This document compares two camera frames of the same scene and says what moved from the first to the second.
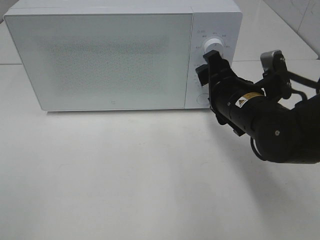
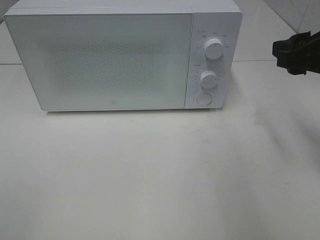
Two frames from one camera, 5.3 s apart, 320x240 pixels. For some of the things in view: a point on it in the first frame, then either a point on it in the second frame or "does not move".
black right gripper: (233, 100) to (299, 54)
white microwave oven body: (82, 55) does not move
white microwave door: (93, 62) does not move
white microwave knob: (214, 44) does not move
